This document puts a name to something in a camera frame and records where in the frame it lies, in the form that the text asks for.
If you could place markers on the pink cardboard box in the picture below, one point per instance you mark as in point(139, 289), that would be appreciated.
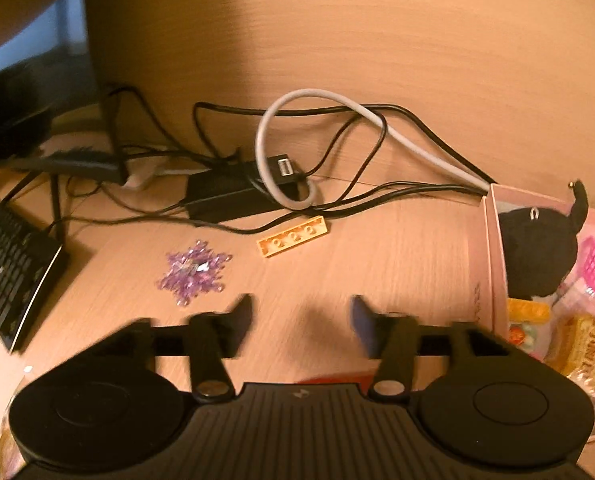
point(492, 280)

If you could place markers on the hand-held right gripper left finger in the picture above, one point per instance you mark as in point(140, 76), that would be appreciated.
point(242, 327)

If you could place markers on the orange building brick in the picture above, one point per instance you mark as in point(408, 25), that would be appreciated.
point(293, 236)

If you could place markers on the red object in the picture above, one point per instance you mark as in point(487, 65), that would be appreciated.
point(332, 379)

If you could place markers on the pastry yellow label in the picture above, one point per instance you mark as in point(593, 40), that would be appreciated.
point(585, 342)

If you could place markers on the black keyboard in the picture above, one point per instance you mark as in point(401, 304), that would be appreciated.
point(12, 270)

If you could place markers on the black usb hub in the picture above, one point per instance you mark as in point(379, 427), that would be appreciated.
point(281, 167)

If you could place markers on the black power adapter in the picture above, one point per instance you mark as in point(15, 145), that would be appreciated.
point(227, 192)

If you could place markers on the white power strip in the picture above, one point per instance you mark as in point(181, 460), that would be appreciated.
point(145, 175)

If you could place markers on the black plush toy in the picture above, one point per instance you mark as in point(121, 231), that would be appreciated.
point(535, 245)

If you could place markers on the computer monitor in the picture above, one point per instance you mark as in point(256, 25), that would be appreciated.
point(32, 75)

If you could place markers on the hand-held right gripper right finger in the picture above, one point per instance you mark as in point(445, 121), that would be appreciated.
point(366, 330)

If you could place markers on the purple crystal snowflake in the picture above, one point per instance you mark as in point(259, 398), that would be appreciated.
point(195, 272)

